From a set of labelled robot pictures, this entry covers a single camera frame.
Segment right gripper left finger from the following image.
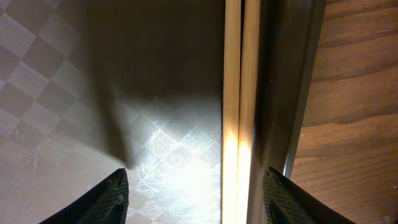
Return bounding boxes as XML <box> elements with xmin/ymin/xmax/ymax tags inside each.
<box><xmin>40</xmin><ymin>168</ymin><xmax>129</xmax><ymax>224</ymax></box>

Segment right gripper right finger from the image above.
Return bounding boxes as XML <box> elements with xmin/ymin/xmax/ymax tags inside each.
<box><xmin>262</xmin><ymin>167</ymin><xmax>353</xmax><ymax>224</ymax></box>

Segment wooden chopstick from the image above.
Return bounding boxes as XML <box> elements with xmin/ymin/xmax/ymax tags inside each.
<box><xmin>221</xmin><ymin>0</ymin><xmax>241</xmax><ymax>224</ymax></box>
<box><xmin>236</xmin><ymin>0</ymin><xmax>261</xmax><ymax>224</ymax></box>

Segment brown serving tray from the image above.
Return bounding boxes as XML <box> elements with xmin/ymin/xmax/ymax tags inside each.
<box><xmin>0</xmin><ymin>0</ymin><xmax>327</xmax><ymax>224</ymax></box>

